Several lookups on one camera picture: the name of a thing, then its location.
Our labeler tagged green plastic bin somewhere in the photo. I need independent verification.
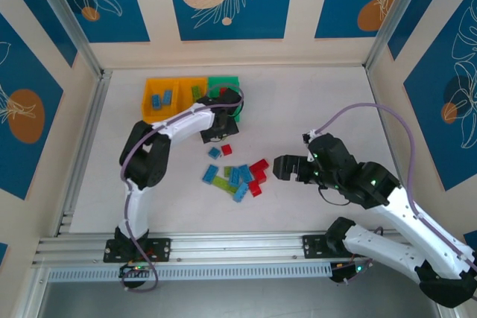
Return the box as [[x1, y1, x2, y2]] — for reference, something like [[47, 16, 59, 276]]
[[206, 75, 243, 124]]

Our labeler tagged yellow plastic bin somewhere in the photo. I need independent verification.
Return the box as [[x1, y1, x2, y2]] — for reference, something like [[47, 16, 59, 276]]
[[141, 77, 180, 124], [176, 77, 209, 118]]

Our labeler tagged small black circuit board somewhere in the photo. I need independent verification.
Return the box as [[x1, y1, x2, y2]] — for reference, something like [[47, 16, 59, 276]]
[[119, 264, 150, 280], [329, 261, 373, 284]]

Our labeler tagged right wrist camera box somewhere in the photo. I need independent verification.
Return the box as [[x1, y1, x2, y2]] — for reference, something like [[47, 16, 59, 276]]
[[273, 153, 300, 182]]

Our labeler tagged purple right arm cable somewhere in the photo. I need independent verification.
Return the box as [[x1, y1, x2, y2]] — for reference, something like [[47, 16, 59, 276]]
[[307, 103, 477, 286]]

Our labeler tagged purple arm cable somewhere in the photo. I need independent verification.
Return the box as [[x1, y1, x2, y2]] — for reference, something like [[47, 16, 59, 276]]
[[119, 85, 245, 293], [307, 103, 477, 286]]

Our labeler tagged long aluminium frame rail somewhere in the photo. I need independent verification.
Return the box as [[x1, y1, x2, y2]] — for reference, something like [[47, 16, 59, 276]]
[[31, 230, 414, 267]]

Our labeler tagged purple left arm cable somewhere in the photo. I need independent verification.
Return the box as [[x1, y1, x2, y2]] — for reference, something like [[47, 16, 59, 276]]
[[119, 85, 245, 293]]

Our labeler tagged aluminium side frame rail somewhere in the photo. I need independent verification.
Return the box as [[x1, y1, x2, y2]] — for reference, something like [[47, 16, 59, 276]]
[[55, 69, 113, 238]]

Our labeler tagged white slotted cable duct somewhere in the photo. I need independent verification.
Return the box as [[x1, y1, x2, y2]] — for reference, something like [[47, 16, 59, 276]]
[[47, 261, 332, 282]]

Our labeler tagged aluminium corner post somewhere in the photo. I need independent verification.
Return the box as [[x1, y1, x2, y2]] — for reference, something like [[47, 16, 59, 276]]
[[26, 0, 104, 77], [364, 0, 429, 71]]

